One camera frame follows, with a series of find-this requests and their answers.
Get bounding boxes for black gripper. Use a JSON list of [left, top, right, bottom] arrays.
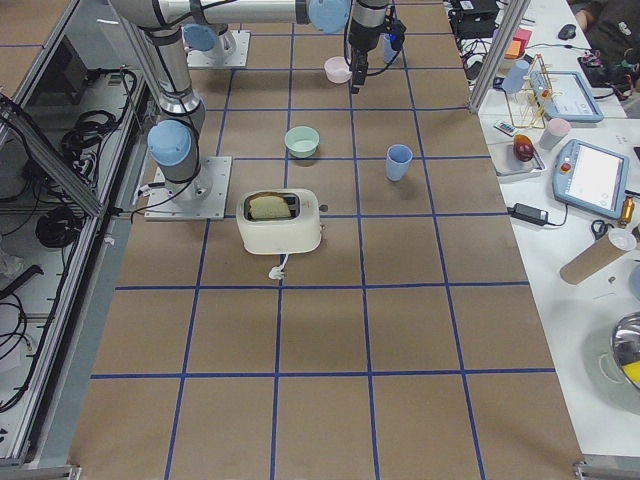
[[348, 16, 383, 94]]

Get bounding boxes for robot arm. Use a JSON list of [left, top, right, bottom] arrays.
[[111, 1, 211, 204], [186, 1, 405, 94]]

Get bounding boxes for pink bowl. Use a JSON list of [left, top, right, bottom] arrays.
[[323, 56, 351, 84]]

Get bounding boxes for green bowl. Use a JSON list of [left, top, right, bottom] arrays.
[[284, 126, 320, 158]]

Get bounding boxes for black electronics box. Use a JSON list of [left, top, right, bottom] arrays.
[[448, 0, 499, 40]]

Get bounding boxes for light blue cup on rack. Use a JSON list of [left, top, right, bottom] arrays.
[[501, 60, 529, 94]]

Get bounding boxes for small remote control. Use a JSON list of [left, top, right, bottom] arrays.
[[494, 120, 517, 137]]

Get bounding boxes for bread slice in toaster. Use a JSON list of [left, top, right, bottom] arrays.
[[249, 194, 291, 220]]

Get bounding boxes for sticky notes pad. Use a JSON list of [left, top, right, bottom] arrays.
[[504, 28, 532, 60]]

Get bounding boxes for grey tray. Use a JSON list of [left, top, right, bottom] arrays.
[[489, 141, 547, 180]]

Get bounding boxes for red apple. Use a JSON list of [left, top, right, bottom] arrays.
[[513, 134, 535, 162]]

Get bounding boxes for teach pendant far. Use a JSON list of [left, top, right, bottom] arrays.
[[529, 71, 604, 123]]

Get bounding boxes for teach pendant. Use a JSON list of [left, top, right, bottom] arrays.
[[552, 139, 629, 219], [529, 71, 604, 123]]

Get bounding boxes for pink cup on desk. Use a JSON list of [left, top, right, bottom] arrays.
[[538, 118, 572, 150]]

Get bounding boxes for black power adapter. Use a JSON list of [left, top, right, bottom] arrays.
[[507, 203, 548, 226]]

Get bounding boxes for computer mouse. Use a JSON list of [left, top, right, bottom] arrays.
[[557, 24, 577, 41]]

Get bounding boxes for teach pendant near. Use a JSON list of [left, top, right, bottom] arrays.
[[552, 139, 629, 219]]

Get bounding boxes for brass cylinder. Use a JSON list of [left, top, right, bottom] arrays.
[[618, 196, 635, 228]]

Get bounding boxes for cardboard tube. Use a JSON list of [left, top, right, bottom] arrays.
[[559, 228, 637, 285]]

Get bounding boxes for steel mixing bowl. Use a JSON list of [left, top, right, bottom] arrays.
[[610, 312, 639, 390]]

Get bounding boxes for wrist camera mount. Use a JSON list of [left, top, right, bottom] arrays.
[[385, 19, 406, 52]]

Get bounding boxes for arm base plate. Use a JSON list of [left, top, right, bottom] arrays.
[[187, 30, 251, 70], [143, 156, 232, 221]]

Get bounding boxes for aluminium frame post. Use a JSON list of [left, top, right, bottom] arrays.
[[468, 0, 530, 114]]

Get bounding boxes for gold wire rack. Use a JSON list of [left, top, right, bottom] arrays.
[[514, 53, 546, 129]]

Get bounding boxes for toaster power cord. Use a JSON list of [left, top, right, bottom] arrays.
[[268, 252, 290, 281]]

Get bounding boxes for black cable bundle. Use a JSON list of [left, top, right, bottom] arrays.
[[60, 69, 138, 176]]

